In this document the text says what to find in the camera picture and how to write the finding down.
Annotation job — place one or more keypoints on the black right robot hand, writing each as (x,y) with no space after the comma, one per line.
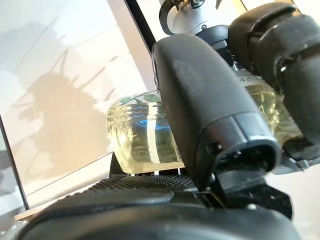
(205,100)

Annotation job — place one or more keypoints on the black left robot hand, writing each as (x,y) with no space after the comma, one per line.
(287,50)

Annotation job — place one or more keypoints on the clear bottle of yellow drink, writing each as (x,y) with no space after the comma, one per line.
(140,140)

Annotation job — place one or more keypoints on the white counter cabinet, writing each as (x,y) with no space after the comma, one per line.
(75,62)

